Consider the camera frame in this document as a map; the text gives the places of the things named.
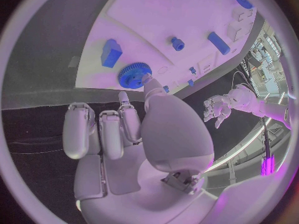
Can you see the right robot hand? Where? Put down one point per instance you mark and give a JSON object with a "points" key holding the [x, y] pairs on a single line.
{"points": [[172, 134]]}

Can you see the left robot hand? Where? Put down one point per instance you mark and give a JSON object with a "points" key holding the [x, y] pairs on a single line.
{"points": [[216, 108]]}

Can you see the blue gear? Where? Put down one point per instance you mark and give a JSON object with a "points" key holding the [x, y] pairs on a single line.
{"points": [[133, 76]]}

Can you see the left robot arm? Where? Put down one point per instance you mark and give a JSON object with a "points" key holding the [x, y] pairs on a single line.
{"points": [[257, 104]]}

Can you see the white task board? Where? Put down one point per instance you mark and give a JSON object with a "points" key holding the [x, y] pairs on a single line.
{"points": [[168, 31]]}

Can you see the small blue peg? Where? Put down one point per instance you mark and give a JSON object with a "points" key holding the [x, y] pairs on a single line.
{"points": [[190, 82], [192, 70], [166, 88]]}

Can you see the long blue cylinder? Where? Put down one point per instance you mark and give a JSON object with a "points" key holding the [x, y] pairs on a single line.
{"points": [[219, 43]]}

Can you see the blue plug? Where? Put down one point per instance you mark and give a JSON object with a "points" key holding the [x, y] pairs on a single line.
{"points": [[178, 43]]}

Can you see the blue block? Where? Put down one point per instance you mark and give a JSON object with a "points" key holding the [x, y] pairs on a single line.
{"points": [[111, 54]]}

